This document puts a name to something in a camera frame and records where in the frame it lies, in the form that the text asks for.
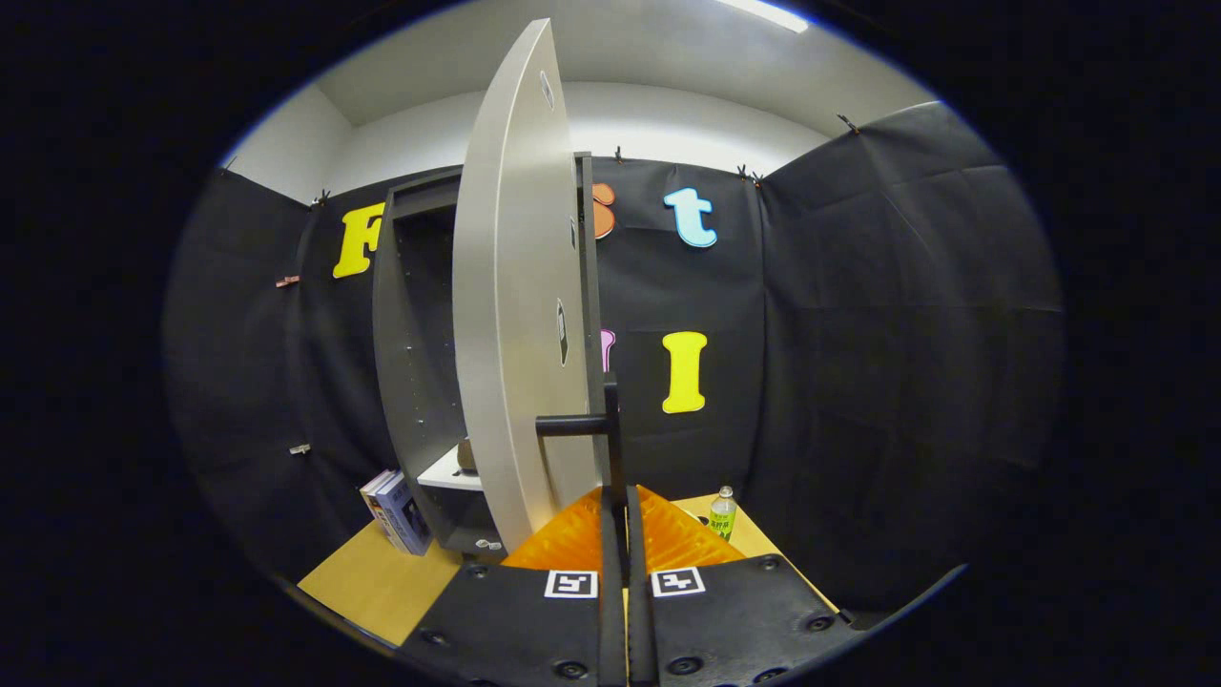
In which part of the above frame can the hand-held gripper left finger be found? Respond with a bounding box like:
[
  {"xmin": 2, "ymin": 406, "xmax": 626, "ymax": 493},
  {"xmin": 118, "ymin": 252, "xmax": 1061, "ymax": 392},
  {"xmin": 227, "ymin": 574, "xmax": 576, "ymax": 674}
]
[{"xmin": 396, "ymin": 485, "xmax": 629, "ymax": 687}]

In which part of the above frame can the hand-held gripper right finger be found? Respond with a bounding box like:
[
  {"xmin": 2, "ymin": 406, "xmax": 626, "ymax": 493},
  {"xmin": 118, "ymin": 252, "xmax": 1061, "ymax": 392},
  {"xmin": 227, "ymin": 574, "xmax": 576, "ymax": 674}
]
[{"xmin": 627, "ymin": 485, "xmax": 842, "ymax": 687}]

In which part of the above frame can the black door handle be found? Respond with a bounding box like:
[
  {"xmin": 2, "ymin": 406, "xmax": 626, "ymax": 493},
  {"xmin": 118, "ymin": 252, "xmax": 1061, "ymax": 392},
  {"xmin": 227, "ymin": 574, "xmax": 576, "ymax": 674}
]
[{"xmin": 535, "ymin": 374, "xmax": 631, "ymax": 499}]

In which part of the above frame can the dark grey shoe cabinet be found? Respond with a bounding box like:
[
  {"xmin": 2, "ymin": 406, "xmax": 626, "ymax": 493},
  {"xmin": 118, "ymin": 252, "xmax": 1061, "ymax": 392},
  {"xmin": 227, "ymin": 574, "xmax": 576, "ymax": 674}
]
[{"xmin": 372, "ymin": 153, "xmax": 612, "ymax": 560}]

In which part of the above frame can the beige shoe cabinet door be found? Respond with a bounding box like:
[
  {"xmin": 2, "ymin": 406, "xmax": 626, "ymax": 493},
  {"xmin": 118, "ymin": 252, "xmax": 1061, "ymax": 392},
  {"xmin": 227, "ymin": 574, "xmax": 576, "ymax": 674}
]
[{"xmin": 452, "ymin": 18, "xmax": 611, "ymax": 554}]

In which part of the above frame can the green label plastic bottle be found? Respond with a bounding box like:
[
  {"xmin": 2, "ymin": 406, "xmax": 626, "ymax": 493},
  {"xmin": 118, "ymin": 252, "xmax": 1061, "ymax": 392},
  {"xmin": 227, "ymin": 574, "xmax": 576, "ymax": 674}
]
[{"xmin": 708, "ymin": 486, "xmax": 739, "ymax": 544}]

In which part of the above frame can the blue book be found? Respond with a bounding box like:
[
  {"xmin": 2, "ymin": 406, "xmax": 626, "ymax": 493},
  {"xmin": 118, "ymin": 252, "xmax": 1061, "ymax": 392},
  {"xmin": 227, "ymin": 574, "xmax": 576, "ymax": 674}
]
[{"xmin": 376, "ymin": 473, "xmax": 433, "ymax": 557}]

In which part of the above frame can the black backdrop cloth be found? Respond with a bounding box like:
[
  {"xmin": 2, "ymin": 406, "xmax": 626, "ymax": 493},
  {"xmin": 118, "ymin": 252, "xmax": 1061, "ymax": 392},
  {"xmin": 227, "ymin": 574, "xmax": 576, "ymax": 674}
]
[{"xmin": 162, "ymin": 100, "xmax": 1066, "ymax": 612}]

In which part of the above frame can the ceiling light strip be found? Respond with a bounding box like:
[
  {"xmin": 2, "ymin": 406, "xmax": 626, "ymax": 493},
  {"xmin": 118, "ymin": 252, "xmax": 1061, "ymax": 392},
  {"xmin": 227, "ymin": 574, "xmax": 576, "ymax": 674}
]
[{"xmin": 715, "ymin": 0, "xmax": 811, "ymax": 35}]

